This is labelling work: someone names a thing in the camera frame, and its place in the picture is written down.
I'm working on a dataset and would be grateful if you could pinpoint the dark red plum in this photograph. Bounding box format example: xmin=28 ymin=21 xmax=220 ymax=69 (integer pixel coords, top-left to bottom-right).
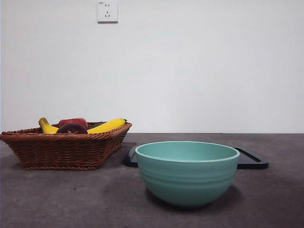
xmin=56 ymin=123 xmax=88 ymax=134

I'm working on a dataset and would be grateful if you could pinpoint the yellow banana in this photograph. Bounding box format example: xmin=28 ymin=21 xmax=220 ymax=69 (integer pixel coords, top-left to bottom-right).
xmin=38 ymin=117 xmax=128 ymax=134

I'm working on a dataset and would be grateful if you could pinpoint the teal ceramic bowl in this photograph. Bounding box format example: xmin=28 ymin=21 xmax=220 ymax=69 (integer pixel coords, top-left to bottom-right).
xmin=134 ymin=141 xmax=240 ymax=207

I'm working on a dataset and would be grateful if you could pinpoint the white wall socket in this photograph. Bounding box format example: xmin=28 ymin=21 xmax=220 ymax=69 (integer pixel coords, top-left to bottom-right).
xmin=97 ymin=0 xmax=119 ymax=24

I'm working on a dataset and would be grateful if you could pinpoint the red apple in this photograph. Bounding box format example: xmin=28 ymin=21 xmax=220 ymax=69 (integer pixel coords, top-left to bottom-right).
xmin=58 ymin=117 xmax=88 ymax=129

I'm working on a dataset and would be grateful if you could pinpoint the black rectangular tray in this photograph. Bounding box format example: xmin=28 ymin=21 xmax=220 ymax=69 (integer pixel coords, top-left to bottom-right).
xmin=123 ymin=145 xmax=269 ymax=170

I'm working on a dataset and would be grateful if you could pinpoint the green avocado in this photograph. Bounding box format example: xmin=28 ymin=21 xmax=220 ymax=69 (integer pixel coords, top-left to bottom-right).
xmin=90 ymin=122 xmax=108 ymax=130

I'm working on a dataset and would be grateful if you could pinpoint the brown wicker basket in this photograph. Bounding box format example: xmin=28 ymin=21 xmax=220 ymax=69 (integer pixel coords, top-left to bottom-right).
xmin=0 ymin=121 xmax=133 ymax=171

